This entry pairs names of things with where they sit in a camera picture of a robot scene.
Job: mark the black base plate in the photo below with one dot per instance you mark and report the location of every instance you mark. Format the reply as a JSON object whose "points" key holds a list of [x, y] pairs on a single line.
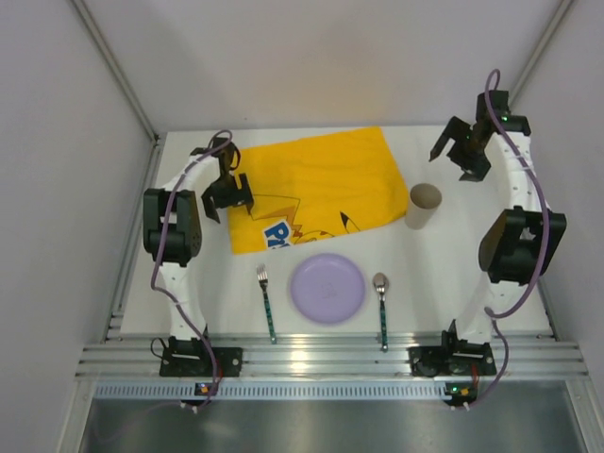
{"points": [[438, 361], [226, 361]]}

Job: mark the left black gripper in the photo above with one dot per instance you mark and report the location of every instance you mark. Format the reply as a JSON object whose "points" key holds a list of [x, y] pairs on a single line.
{"points": [[226, 193]]}

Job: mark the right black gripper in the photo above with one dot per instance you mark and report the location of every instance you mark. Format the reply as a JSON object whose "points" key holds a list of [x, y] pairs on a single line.
{"points": [[463, 152]]}

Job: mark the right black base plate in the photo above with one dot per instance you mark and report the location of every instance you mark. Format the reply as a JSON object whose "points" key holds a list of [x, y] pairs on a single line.
{"points": [[438, 361]]}

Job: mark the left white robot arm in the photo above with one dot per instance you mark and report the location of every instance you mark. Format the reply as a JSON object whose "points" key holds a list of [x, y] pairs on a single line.
{"points": [[172, 236]]}

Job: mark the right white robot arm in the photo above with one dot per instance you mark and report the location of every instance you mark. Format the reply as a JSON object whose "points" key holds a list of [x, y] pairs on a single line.
{"points": [[518, 247]]}

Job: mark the left aluminium frame post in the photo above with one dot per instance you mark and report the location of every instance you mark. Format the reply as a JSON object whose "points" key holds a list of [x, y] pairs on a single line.
{"points": [[93, 30]]}

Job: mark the aluminium frame post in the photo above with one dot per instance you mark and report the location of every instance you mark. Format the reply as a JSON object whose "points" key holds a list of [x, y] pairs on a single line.
{"points": [[539, 49], [93, 30]]}

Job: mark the right aluminium frame post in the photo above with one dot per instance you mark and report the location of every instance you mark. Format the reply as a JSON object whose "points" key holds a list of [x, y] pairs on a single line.
{"points": [[539, 49]]}

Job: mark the spoon with green handle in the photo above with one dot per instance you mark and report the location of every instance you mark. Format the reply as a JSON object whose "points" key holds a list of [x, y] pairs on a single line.
{"points": [[381, 286]]}

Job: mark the aluminium front rail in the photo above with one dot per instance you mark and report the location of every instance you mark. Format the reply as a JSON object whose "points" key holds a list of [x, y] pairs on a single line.
{"points": [[532, 357]]}

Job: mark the perforated cable duct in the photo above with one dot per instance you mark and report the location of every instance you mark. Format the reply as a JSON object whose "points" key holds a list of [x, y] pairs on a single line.
{"points": [[287, 390]]}

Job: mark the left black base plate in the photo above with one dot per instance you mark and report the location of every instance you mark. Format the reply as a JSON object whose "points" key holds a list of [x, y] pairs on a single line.
{"points": [[226, 361]]}

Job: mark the fork with green handle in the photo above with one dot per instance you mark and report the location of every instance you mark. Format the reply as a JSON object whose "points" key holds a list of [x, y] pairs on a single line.
{"points": [[263, 282]]}

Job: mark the purple plastic plate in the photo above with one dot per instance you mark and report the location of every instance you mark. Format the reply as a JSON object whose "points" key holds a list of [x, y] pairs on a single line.
{"points": [[327, 288]]}

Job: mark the yellow cloth placemat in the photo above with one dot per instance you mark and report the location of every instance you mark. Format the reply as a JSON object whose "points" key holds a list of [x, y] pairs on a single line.
{"points": [[317, 188]]}

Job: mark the beige paper cup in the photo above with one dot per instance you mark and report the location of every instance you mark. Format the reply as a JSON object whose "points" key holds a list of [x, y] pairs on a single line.
{"points": [[424, 200]]}

